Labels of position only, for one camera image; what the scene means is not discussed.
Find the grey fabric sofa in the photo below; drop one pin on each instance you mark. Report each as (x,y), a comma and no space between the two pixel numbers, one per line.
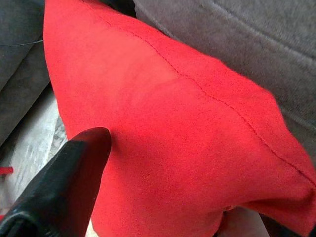
(247,49)

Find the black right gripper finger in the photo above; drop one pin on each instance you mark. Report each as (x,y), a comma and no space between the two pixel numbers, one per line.
(56,187)

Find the red fabric pillow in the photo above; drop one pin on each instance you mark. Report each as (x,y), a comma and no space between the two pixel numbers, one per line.
(158,128)

